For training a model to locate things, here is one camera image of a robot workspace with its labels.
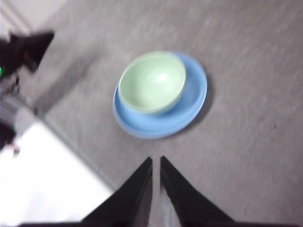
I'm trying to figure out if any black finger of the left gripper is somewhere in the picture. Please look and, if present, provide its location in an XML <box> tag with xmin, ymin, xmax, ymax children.
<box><xmin>13</xmin><ymin>30</ymin><xmax>55</xmax><ymax>72</ymax></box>

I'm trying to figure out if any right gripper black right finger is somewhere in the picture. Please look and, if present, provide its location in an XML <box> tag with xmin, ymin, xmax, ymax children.
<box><xmin>160</xmin><ymin>155</ymin><xmax>237</xmax><ymax>227</ymax></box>

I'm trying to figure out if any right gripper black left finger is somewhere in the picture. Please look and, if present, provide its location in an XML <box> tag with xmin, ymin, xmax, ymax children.
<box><xmin>80</xmin><ymin>157</ymin><xmax>153</xmax><ymax>227</ymax></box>

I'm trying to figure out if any blue round plate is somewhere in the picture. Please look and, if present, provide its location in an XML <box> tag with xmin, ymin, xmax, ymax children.
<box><xmin>112</xmin><ymin>52</ymin><xmax>208</xmax><ymax>140</ymax></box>

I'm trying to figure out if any green ribbed bowl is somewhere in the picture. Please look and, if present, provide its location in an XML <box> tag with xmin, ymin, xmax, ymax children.
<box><xmin>118</xmin><ymin>51</ymin><xmax>187</xmax><ymax>116</ymax></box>

